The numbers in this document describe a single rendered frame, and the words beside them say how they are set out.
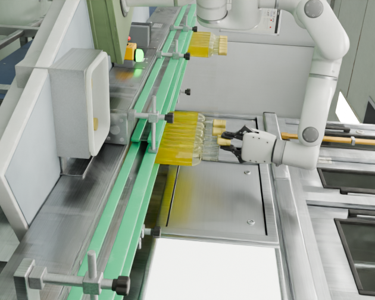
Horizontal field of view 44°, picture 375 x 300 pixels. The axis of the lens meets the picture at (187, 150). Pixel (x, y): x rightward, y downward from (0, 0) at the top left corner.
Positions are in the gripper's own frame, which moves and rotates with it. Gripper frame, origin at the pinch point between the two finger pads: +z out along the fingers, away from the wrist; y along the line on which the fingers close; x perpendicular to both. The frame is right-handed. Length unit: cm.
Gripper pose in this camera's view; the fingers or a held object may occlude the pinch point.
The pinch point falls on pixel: (227, 141)
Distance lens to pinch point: 151.0
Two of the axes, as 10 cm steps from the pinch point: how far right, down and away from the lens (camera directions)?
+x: -3.3, 4.3, -8.4
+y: 0.5, -8.8, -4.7
